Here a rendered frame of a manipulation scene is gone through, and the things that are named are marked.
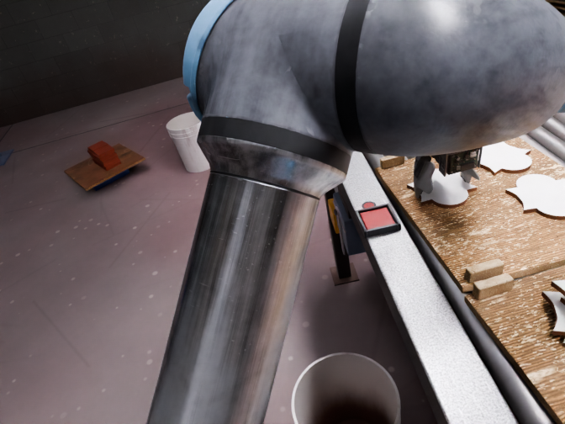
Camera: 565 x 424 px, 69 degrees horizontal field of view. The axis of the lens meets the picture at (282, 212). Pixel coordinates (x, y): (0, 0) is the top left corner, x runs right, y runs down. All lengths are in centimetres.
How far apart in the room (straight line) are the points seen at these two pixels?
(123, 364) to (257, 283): 184
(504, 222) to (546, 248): 9
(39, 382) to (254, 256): 206
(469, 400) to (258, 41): 54
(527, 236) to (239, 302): 66
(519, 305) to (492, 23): 54
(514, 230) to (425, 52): 66
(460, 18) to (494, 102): 5
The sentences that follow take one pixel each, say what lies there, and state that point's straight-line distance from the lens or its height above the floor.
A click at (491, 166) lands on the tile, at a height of 95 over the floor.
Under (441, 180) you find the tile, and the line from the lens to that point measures 97.
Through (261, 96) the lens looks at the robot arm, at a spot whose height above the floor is 140.
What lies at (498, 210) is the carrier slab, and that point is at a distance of 91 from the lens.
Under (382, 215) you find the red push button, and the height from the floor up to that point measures 93.
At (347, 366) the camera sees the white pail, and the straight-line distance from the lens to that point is 139.
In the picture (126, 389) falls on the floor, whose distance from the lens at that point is 201.
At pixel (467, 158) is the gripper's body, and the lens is 84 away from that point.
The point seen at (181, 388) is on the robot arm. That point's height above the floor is 125.
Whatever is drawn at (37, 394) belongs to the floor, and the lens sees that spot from 225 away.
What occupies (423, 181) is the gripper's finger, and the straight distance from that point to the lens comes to 89.
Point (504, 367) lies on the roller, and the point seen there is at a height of 92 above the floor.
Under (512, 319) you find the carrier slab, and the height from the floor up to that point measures 94.
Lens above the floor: 149
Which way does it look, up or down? 36 degrees down
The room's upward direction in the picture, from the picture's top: 14 degrees counter-clockwise
